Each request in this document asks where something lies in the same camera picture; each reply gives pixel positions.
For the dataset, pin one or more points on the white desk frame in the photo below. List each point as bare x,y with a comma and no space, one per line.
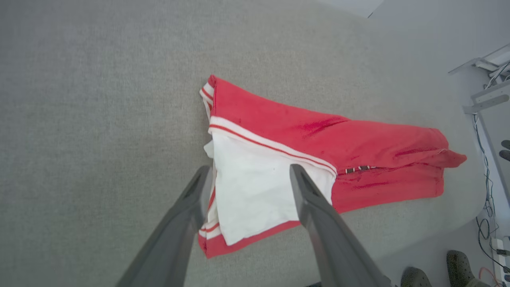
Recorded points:
488,97

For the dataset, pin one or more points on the grey fabric sofa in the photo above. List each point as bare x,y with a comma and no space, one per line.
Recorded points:
99,99

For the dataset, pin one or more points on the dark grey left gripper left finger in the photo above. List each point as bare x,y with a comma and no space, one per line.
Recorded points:
167,243

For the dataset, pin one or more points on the red and white garment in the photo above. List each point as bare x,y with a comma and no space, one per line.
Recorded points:
358,143

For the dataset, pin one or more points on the dark green shoe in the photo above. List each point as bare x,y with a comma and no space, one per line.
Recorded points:
462,271
415,278

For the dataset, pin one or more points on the white power strip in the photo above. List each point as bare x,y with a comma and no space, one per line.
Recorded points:
503,259

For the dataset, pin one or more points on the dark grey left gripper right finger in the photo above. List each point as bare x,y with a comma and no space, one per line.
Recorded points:
334,239

